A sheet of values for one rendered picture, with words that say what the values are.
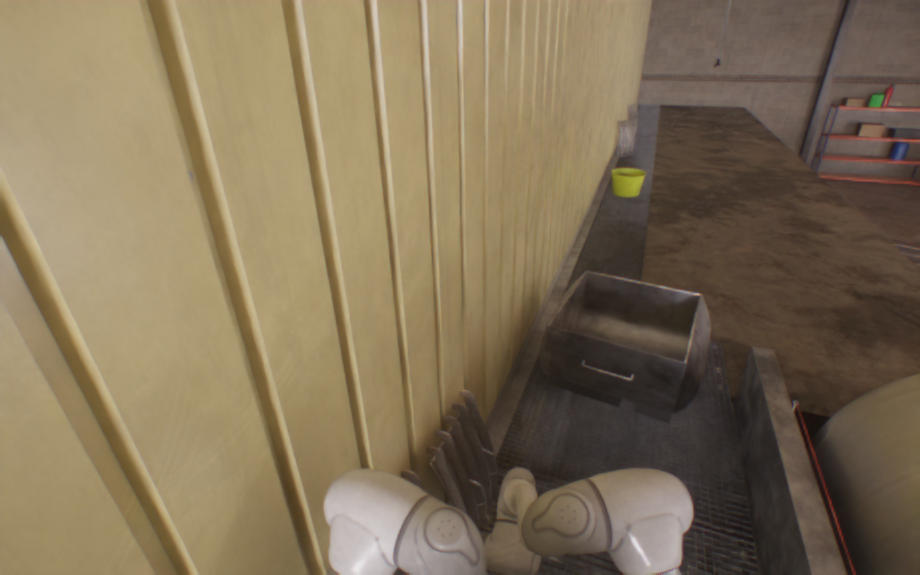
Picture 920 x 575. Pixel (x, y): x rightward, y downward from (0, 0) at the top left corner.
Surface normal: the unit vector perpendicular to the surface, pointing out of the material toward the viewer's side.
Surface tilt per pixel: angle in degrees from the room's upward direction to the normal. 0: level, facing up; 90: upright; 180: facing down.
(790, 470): 0
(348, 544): 48
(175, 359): 90
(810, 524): 2
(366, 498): 24
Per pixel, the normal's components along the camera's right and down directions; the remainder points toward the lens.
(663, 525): 0.25, -0.32
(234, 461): 0.93, 0.15
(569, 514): -0.08, -0.54
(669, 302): -0.52, 0.37
